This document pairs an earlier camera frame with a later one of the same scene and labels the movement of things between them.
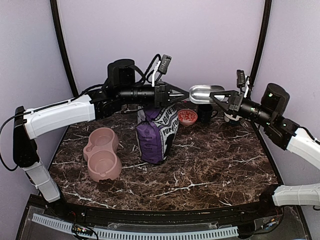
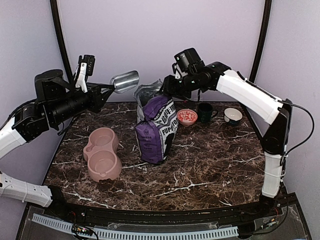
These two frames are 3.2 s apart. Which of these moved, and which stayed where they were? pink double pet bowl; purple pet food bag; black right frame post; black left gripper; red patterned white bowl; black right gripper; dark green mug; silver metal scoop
Moved: black left gripper; silver metal scoop; black right gripper
Stayed: dark green mug; black right frame post; purple pet food bag; red patterned white bowl; pink double pet bowl
